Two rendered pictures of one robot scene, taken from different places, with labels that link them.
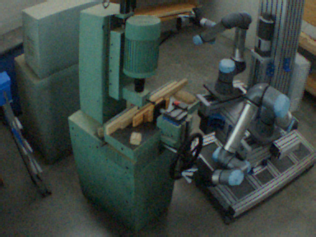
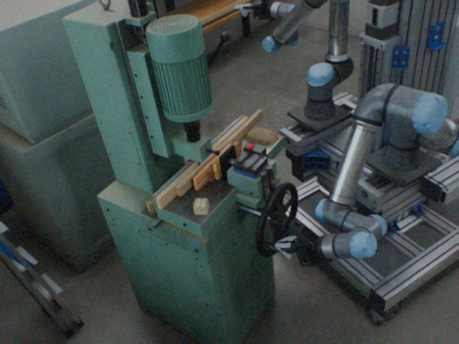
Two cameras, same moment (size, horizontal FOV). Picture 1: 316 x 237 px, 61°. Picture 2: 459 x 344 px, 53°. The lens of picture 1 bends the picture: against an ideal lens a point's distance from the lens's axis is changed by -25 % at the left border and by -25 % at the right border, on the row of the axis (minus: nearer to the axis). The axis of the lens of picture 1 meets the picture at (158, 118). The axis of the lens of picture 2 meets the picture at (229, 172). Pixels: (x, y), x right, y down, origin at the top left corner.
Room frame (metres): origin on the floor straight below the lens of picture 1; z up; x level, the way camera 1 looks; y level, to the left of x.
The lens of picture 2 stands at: (0.11, -0.08, 2.01)
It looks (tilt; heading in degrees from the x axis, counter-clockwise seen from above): 38 degrees down; 3
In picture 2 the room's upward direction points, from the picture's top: 8 degrees counter-clockwise
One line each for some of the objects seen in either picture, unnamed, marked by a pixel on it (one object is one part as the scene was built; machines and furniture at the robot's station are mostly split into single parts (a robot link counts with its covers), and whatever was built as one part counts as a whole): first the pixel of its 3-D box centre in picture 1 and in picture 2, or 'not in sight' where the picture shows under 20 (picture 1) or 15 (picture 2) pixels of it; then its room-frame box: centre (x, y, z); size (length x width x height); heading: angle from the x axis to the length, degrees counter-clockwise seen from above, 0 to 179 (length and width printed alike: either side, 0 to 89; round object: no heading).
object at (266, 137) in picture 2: (185, 95); (262, 134); (1.72, -0.15, 0.92); 0.14 x 0.09 x 0.04; 54
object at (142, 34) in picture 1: (141, 44); (181, 69); (1.51, 0.11, 1.35); 0.18 x 0.18 x 0.31
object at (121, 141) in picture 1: (161, 123); (234, 178); (1.51, -0.02, 0.87); 0.61 x 0.30 x 0.06; 144
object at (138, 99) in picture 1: (136, 95); (192, 147); (1.52, 0.12, 1.03); 0.14 x 0.07 x 0.09; 54
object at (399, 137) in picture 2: (271, 110); (408, 125); (1.57, -0.71, 0.98); 0.13 x 0.12 x 0.14; 47
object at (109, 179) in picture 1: (123, 172); (197, 256); (1.58, 0.21, 0.36); 0.58 x 0.45 x 0.71; 54
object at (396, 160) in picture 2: (266, 123); (403, 150); (1.57, -0.70, 0.87); 0.15 x 0.15 x 0.10
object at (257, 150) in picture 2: (177, 112); (252, 159); (1.46, -0.10, 0.99); 0.13 x 0.11 x 0.06; 144
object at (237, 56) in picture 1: (239, 42); (338, 27); (2.10, -0.54, 1.19); 0.15 x 0.12 x 0.55; 135
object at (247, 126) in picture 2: (156, 100); (223, 149); (1.64, 0.01, 0.92); 0.60 x 0.02 x 0.04; 144
